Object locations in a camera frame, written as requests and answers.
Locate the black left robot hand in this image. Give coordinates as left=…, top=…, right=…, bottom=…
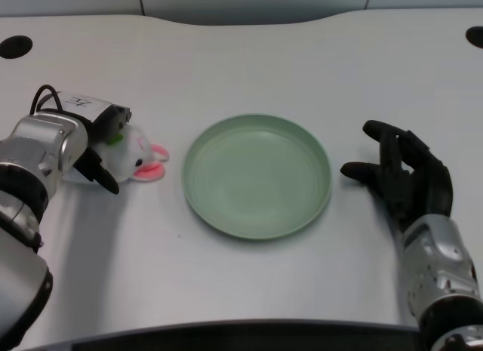
left=56, top=90, right=133, bottom=196

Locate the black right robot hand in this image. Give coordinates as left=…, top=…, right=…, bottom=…
left=340, top=119, right=454, bottom=231

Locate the white rabbit plush doll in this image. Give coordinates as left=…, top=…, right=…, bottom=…
left=63, top=124, right=170, bottom=184

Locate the green round plate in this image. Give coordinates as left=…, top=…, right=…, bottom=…
left=182, top=113, right=333, bottom=241

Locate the black hand cable loop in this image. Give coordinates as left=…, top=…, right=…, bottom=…
left=29, top=85, right=64, bottom=114

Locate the black table cable grommet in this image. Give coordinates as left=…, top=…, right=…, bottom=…
left=465, top=26, right=483, bottom=49
left=0, top=35, right=34, bottom=60

